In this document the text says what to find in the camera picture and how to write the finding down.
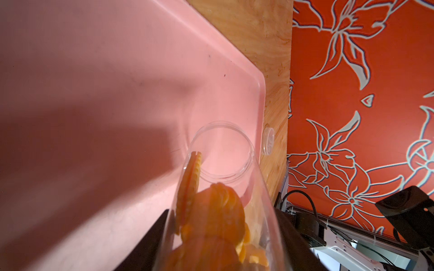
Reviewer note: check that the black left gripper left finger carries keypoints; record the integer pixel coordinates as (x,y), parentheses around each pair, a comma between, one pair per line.
(143,256)

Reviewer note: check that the clear jar with cookies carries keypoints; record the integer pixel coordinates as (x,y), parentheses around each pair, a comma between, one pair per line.
(221,218)

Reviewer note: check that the pink plastic tray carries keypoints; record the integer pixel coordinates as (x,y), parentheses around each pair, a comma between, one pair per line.
(99,102)

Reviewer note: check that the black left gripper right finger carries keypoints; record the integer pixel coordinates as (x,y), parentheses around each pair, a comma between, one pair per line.
(298,256)

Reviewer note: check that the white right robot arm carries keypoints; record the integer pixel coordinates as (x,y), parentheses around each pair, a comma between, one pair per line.
(411,213)

